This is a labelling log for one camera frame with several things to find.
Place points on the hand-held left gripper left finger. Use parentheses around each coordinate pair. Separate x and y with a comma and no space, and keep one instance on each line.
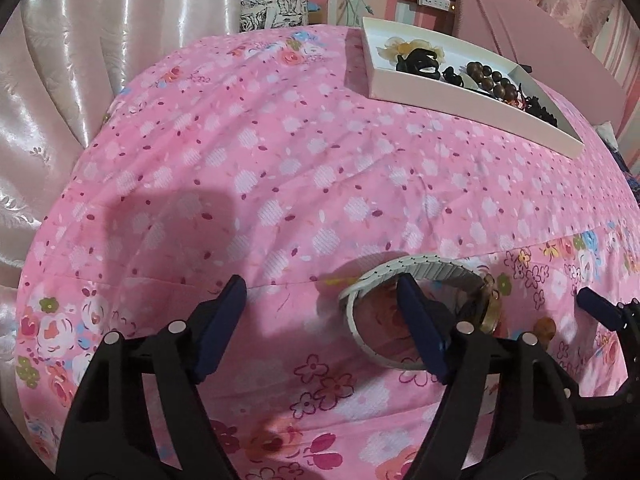
(220,330)

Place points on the cream satin curtain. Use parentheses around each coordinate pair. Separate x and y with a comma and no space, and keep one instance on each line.
(100,35)

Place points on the black hair claw clip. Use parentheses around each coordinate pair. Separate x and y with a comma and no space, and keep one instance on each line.
(419,62)

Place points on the pink padded headboard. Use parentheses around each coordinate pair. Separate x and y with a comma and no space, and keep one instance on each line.
(540,25)

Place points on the small black hair clip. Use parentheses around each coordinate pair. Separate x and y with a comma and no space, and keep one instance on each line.
(452,76)

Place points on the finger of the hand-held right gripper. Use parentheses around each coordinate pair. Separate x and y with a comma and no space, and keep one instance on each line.
(615,407)
(596,306)

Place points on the yellow flower hair clip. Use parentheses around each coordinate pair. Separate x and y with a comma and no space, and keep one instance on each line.
(400,47)

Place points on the white band wristwatch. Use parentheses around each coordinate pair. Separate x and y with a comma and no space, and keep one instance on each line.
(360,330)

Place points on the dark blue cloth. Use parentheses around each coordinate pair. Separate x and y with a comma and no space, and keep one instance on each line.
(625,160)

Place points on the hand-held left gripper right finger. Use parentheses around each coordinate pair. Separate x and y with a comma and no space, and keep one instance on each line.
(422,325)

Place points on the floral print tote bag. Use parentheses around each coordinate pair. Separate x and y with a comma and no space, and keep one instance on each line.
(272,14)

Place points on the white box tray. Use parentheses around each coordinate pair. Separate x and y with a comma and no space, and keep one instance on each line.
(400,87)

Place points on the white power strip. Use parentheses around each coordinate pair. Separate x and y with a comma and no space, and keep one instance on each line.
(434,0)

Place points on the pink floral blanket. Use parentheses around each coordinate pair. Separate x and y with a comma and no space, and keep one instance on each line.
(250,170)

